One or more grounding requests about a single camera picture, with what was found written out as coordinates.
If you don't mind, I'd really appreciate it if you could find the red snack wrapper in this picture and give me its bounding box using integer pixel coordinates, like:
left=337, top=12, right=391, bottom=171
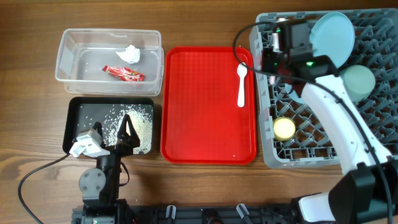
left=102, top=65, right=145, bottom=82

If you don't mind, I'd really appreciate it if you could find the yellow plastic cup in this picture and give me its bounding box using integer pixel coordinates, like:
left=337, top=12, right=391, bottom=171
left=273, top=117, right=296, bottom=141

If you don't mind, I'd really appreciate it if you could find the grey dishwasher rack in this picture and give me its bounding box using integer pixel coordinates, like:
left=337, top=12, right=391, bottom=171
left=256, top=8, right=397, bottom=169

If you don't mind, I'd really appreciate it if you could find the red serving tray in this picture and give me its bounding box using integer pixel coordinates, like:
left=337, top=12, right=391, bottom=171
left=160, top=47, right=257, bottom=165

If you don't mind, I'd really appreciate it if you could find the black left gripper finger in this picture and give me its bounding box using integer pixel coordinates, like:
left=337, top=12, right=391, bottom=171
left=117, top=114, right=140, bottom=143
left=92, top=122, right=103, bottom=144

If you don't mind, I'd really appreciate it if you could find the white napkin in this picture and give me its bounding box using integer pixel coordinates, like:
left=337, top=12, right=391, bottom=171
left=116, top=45, right=141, bottom=64

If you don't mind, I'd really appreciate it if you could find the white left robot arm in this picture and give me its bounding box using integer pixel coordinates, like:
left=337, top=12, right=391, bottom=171
left=70, top=114, right=141, bottom=224

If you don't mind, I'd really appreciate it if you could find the green bowl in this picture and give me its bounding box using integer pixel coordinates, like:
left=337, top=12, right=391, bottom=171
left=340, top=65, right=376, bottom=103

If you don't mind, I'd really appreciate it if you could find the pink plastic fork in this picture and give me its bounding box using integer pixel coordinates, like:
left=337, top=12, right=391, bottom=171
left=269, top=76, right=276, bottom=85

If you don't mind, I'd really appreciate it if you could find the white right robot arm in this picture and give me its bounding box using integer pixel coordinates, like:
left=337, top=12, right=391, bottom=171
left=261, top=48, right=397, bottom=223

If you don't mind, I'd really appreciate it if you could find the clear plastic bin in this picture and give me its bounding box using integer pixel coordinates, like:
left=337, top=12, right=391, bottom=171
left=55, top=29, right=164, bottom=96

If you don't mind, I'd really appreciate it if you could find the light blue plate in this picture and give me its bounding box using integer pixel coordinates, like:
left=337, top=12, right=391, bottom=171
left=309, top=12, right=355, bottom=68

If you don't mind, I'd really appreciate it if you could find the rice food waste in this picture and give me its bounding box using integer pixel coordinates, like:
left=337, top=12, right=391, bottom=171
left=77, top=104, right=154, bottom=155

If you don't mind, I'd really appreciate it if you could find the black plastic tray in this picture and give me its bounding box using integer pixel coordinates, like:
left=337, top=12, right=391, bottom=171
left=63, top=97, right=155, bottom=154

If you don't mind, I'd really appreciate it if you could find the light blue bowl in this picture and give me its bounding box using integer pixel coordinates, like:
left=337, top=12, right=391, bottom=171
left=285, top=83, right=305, bottom=105

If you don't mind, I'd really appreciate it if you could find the cream plastic spoon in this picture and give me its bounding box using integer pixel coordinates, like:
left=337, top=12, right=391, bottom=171
left=237, top=62, right=248, bottom=108

